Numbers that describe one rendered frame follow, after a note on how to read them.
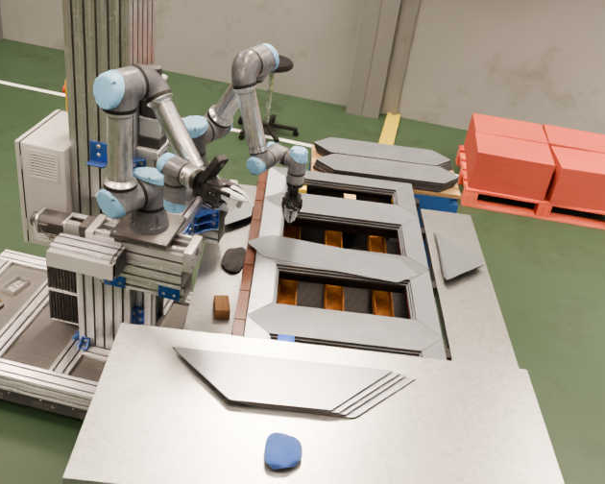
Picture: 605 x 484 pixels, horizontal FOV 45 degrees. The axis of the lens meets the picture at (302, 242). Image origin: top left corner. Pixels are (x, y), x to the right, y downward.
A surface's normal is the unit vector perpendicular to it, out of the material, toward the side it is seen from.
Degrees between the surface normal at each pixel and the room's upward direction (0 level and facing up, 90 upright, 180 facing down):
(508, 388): 0
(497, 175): 90
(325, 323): 0
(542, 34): 90
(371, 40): 90
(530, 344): 0
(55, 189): 90
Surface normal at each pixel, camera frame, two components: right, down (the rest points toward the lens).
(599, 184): -0.07, 0.54
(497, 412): 0.12, -0.83
